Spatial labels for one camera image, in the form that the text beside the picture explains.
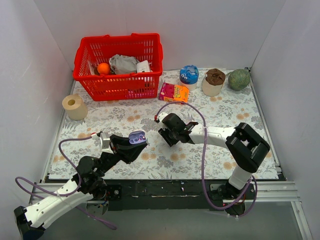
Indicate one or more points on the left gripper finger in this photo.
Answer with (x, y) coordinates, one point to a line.
(121, 145)
(129, 158)

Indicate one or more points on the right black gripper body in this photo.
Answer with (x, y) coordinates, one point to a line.
(166, 135)

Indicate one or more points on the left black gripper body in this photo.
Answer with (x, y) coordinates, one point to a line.
(116, 145)

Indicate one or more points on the purple earbud case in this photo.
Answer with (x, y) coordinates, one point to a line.
(134, 137)

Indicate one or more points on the purple earbud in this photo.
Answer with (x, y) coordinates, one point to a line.
(141, 137)

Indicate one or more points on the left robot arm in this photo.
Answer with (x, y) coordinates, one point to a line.
(34, 219)

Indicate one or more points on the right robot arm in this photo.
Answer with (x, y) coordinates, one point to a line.
(246, 146)

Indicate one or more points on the pink orange candy box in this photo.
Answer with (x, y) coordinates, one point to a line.
(173, 93)

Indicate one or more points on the beige paper roll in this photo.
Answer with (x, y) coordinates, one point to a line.
(75, 107)

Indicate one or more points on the blue wrapped paper roll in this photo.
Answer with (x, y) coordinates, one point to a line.
(189, 76)

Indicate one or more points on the brown topped paper roll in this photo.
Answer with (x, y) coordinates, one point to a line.
(213, 82)

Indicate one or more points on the white box in basket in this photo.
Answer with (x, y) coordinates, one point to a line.
(143, 67)

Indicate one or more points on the red plastic shopping basket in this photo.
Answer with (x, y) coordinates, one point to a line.
(99, 49)

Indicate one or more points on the orange fruit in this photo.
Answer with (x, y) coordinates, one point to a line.
(103, 68)

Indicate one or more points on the green melon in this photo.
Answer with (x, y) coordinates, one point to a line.
(239, 79)

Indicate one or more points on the crumpled grey cloth bag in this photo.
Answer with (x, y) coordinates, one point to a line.
(122, 64)

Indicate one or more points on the clear snack bag in basket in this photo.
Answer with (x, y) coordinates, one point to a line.
(93, 68)

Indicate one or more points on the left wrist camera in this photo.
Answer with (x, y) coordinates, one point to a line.
(104, 141)

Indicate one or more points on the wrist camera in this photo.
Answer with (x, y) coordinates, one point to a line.
(104, 141)
(159, 118)

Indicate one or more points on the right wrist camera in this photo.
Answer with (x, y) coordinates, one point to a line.
(159, 118)

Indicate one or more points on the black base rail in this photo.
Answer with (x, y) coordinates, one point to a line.
(172, 194)

